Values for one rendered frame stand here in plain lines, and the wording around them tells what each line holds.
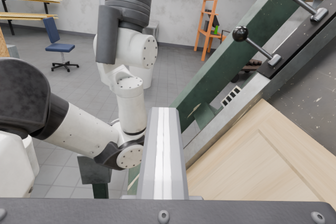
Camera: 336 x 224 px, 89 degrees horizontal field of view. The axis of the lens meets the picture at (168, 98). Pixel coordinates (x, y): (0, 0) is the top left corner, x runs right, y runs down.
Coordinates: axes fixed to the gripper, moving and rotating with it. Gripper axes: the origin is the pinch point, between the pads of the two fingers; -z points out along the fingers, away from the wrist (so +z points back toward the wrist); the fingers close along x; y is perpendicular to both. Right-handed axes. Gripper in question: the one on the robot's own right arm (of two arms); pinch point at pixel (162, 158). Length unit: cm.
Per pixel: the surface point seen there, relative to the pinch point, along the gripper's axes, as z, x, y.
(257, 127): -23.0, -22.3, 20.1
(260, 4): -58, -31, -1
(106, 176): -36, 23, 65
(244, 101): -29.6, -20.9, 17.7
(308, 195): -7.7, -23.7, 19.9
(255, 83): -32.1, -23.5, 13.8
